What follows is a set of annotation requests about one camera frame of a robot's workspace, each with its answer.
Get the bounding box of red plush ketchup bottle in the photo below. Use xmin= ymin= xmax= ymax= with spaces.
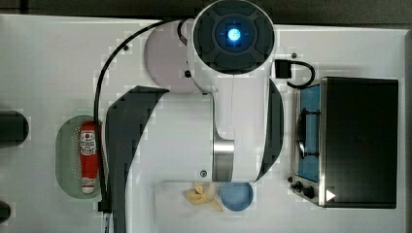
xmin=79 ymin=121 xmax=98 ymax=194

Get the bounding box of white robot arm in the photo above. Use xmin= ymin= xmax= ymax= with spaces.
xmin=105 ymin=0 xmax=284 ymax=233

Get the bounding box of green oval strainer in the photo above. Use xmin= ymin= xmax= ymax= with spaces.
xmin=55 ymin=116 xmax=101 ymax=199

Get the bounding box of purple round plate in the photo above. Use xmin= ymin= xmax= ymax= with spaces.
xmin=144 ymin=20 xmax=197 ymax=93

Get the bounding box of plush banana peel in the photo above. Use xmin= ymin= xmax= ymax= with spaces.
xmin=186 ymin=183 xmax=223 ymax=213

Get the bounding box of blue bowl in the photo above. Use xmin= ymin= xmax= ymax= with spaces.
xmin=220 ymin=183 xmax=254 ymax=212

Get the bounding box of black toaster oven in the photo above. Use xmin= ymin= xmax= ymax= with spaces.
xmin=289 ymin=77 xmax=398 ymax=209

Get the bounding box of black cylinder at left edge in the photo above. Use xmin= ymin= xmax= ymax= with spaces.
xmin=0 ymin=111 xmax=29 ymax=149

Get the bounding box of black object lower left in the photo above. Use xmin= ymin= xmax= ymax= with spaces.
xmin=0 ymin=201 xmax=12 ymax=223

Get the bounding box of black connector with cable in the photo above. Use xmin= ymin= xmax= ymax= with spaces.
xmin=275 ymin=59 xmax=316 ymax=89

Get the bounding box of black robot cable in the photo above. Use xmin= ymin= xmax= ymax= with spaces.
xmin=92 ymin=18 xmax=178 ymax=215

